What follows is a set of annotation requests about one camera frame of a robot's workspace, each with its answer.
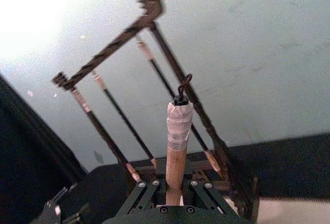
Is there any black rack with steel bars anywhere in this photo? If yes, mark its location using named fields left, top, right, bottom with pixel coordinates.
left=51, top=0, right=260, bottom=224

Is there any black ribbed tool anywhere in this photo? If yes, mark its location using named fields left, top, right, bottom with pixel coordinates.
left=36, top=182, right=92, bottom=224

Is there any shallow brown cardboard tray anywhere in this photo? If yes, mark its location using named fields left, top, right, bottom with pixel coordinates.
left=257, top=196, right=330, bottom=224

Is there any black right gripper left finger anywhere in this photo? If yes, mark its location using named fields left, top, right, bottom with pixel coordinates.
left=118, top=158, right=168, bottom=216

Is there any black table cloth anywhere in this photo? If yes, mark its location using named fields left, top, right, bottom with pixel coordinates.
left=0, top=71, right=330, bottom=224

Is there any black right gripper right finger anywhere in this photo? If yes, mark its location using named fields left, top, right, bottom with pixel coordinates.
left=183, top=159, right=235, bottom=214

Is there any wooden handle with white tape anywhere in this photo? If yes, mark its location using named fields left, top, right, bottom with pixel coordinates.
left=164, top=73, right=195, bottom=206

